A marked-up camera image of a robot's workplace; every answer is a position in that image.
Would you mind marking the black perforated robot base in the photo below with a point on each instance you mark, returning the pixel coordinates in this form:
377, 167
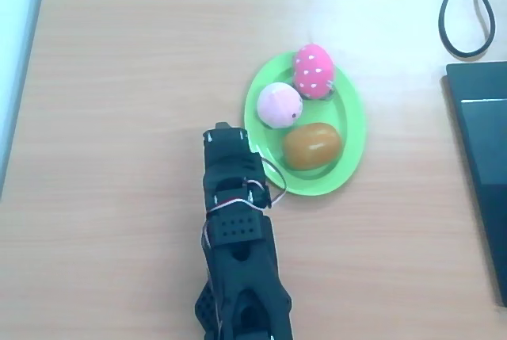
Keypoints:
204, 306

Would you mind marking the brown toy kiwi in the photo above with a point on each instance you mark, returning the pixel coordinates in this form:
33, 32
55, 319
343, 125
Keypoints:
312, 146

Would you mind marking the pink plush peach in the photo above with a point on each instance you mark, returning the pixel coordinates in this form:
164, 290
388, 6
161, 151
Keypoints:
279, 104

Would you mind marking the black laptop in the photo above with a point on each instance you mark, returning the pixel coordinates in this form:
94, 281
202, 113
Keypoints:
485, 150

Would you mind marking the pink white-dotted plush strawberry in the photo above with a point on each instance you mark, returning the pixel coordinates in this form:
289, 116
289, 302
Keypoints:
314, 70

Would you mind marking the green oval plate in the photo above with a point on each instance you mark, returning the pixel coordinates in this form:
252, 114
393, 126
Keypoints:
348, 118

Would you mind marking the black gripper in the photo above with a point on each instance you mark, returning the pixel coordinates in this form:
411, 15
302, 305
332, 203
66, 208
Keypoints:
226, 139

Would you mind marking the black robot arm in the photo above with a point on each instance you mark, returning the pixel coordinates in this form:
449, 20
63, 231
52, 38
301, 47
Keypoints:
242, 276

